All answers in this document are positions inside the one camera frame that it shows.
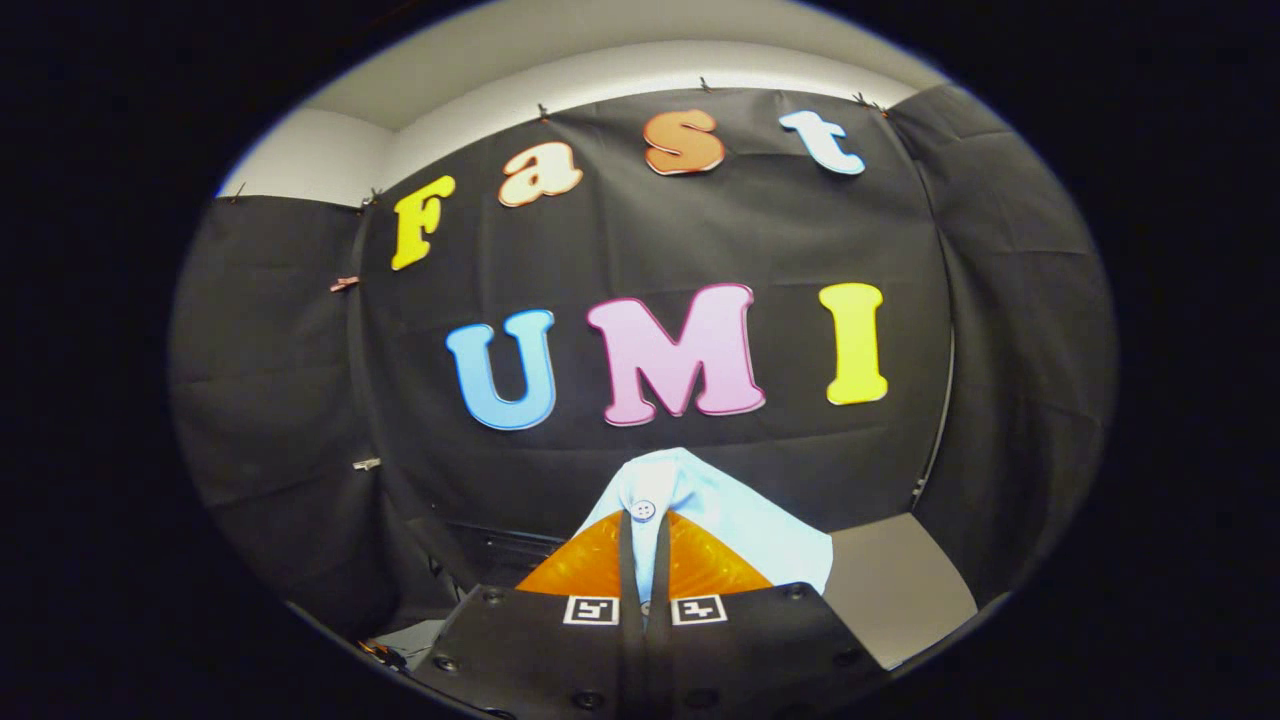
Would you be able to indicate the small red clip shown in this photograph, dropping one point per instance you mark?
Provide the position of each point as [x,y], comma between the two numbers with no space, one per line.
[344,284]

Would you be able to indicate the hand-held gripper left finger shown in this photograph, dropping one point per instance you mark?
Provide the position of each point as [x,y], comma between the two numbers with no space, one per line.
[630,660]

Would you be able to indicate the light blue shirt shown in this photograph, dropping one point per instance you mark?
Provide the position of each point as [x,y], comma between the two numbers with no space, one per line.
[720,510]

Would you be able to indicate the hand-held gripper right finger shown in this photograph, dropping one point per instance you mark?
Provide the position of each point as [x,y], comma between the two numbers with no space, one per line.
[660,660]

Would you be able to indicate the black backdrop cloth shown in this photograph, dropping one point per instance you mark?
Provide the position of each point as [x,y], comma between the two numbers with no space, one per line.
[700,230]

